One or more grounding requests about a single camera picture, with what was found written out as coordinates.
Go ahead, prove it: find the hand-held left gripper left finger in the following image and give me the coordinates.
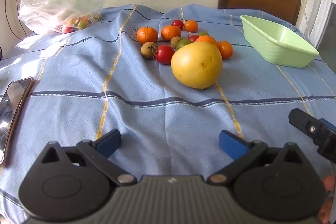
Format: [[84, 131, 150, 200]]
[[41, 129, 137, 186]]

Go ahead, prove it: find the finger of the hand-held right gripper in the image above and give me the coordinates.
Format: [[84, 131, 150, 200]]
[[288, 108, 336, 161]]

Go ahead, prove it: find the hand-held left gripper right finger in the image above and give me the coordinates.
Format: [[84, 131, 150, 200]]
[[207, 130, 302, 186]]

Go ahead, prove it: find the light green plastic basket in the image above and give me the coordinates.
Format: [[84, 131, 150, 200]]
[[240, 15, 320, 68]]

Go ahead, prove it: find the large yellow grapefruit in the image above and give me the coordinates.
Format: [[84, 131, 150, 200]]
[[171, 42, 223, 89]]

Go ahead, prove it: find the orange mandarin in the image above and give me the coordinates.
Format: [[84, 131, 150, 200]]
[[184, 20, 198, 32], [217, 41, 234, 60], [136, 26, 159, 45], [195, 35, 218, 47], [161, 25, 182, 41]]

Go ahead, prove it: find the large red tomato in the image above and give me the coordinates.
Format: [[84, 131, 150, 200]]
[[155, 45, 175, 65]]

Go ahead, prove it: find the blue checked tablecloth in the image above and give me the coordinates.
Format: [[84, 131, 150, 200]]
[[0, 4, 336, 224]]

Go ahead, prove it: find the smartphone with brown case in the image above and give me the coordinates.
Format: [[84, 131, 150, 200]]
[[0, 76, 36, 168]]

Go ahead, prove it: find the pile of small mixed tomatoes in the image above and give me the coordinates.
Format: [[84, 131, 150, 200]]
[[59, 13, 103, 34]]

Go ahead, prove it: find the thin black cable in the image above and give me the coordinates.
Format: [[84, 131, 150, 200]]
[[1, 0, 25, 41]]

